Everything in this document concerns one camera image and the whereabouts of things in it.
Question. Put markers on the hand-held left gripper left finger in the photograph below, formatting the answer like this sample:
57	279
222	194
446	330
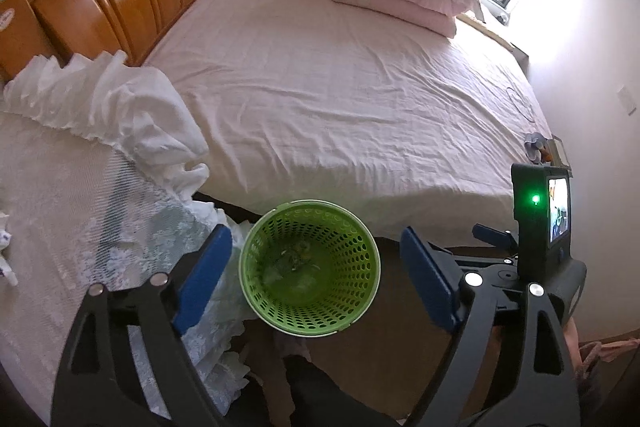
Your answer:
202	277

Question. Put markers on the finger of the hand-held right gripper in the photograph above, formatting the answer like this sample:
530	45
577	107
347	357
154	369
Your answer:
492	236

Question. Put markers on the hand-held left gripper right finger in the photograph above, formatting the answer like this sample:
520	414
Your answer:
430	279

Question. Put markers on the green perforated plastic basket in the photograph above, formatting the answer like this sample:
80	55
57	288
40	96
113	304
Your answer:
350	257

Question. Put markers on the blue white fabric item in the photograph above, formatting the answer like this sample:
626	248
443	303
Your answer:
534	146

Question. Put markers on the crumpled white tissue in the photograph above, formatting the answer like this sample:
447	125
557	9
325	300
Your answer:
290	262

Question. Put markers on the pink cloth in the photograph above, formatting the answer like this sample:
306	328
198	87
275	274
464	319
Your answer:
612	351

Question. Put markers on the white lace table cover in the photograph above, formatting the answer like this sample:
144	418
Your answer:
60	217

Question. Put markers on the white ruffled cloth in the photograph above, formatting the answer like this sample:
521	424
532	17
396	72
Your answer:
130	107

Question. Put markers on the beige window ledge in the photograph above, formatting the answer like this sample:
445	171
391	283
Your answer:
492	34

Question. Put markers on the bed with pink sheet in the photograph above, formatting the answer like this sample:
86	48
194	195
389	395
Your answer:
325	97

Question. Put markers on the white wall socket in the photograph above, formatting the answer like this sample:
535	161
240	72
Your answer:
627	101

